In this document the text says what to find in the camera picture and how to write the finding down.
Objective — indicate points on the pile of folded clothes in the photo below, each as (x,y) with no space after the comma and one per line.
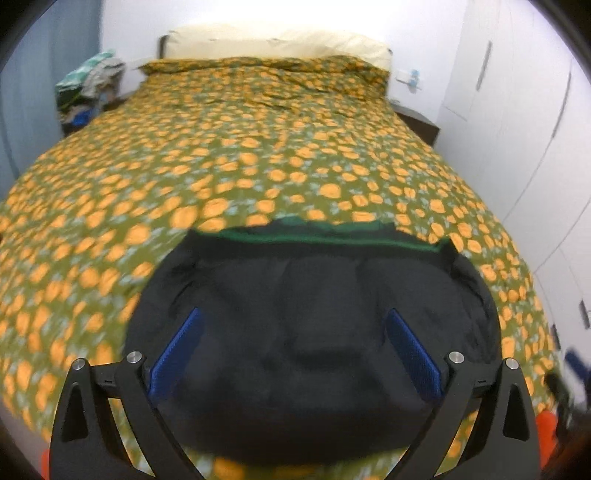
(84,93)

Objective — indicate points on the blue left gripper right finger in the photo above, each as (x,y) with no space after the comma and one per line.
(422,369)

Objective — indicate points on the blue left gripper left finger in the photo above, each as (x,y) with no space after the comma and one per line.
(170,355)

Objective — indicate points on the black puffer jacket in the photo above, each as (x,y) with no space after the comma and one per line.
(295,365)

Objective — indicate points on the dark wooden headboard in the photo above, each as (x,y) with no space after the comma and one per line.
(161,50)

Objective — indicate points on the white wardrobe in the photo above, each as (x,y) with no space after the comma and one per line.
(515,123)

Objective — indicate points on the grey blue curtain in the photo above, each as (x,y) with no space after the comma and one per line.
(56,41)

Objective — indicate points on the dark wooden nightstand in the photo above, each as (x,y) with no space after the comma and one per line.
(424,128)

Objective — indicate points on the green orange floral duvet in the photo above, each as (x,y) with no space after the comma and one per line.
(217,144)

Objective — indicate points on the cream pillow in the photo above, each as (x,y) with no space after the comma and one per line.
(222,42)

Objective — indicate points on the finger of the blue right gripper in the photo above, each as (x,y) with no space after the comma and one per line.
(576,364)

